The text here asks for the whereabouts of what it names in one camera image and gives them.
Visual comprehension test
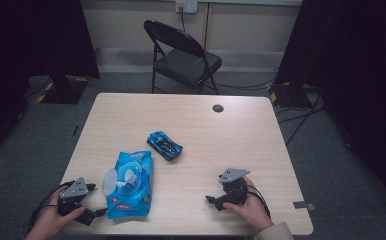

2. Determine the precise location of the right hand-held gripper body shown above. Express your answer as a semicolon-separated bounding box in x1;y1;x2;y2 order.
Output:
218;168;251;207

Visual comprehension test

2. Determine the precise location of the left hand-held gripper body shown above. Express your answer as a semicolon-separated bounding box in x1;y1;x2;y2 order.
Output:
58;177;97;227

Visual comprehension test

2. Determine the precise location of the blue wet wipes pack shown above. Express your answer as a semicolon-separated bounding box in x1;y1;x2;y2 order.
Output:
102;150;155;220

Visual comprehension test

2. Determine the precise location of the blue toy car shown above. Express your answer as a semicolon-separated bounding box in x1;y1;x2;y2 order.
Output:
146;130;184;162

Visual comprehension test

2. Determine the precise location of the person's right hand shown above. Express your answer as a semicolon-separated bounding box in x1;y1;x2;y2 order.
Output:
222;175;275;233

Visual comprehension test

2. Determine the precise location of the person's left hand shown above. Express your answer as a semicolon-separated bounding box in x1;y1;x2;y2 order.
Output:
25;186;86;240

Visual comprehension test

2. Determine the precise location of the grey tape strip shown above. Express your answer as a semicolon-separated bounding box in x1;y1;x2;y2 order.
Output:
293;200;316;212

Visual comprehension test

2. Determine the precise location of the black stand base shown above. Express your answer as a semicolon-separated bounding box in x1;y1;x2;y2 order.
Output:
40;73;91;105
267;81;313;109

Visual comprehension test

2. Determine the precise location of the black folding chair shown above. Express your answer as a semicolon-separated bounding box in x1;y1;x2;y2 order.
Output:
143;19;223;95

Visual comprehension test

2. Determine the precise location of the black curtain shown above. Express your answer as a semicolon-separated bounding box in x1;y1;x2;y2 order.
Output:
275;0;386;214
0;0;101;168

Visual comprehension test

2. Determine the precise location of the right hand-held gripper cable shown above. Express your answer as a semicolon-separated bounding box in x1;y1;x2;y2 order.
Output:
245;184;272;219

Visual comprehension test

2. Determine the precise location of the hand-held gripper cable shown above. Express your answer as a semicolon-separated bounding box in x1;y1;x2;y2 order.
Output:
27;180;76;234
245;184;272;219

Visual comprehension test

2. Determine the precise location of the left hand-held gripper cable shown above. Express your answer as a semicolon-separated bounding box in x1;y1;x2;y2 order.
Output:
27;180;76;234

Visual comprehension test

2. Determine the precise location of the black floor cable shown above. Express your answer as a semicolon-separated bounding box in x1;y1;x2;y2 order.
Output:
276;93;327;148
210;67;279;92

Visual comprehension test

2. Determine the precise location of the white wall socket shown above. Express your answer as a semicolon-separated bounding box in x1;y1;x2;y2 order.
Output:
175;0;199;14

